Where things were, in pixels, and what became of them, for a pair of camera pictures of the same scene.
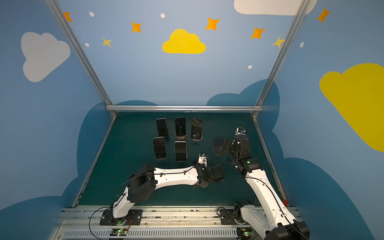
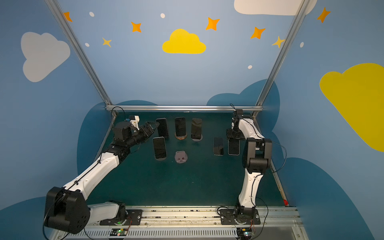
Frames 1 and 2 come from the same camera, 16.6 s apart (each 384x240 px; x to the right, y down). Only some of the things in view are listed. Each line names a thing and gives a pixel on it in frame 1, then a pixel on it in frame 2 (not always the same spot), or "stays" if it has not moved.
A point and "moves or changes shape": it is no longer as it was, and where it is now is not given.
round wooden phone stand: [181, 138] stays
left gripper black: [214, 173] -> [147, 130]
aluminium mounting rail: [83, 223] stays
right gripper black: [229, 145] -> [233, 135]
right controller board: [245, 233] stays
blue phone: [218, 143] stays
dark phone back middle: [180, 129] stays
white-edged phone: [180, 150] moves or changes shape
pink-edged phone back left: [162, 127] stays
